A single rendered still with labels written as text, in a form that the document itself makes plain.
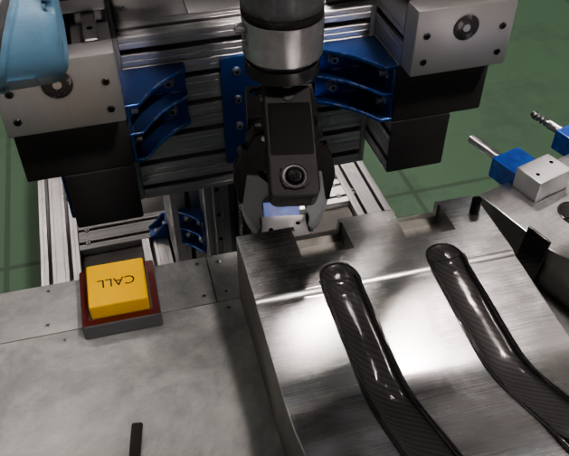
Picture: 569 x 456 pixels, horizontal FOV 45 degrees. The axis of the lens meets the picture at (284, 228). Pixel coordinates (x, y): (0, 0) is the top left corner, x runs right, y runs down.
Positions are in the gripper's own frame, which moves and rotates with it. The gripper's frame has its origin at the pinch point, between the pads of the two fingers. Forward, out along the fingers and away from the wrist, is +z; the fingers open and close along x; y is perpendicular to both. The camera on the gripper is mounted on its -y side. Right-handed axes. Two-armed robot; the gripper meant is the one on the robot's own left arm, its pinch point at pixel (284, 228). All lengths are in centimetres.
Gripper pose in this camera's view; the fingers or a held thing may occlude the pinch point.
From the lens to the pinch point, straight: 76.8
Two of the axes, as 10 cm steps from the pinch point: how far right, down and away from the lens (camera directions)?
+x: -10.0, 0.6, -0.6
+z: 0.0, 7.3, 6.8
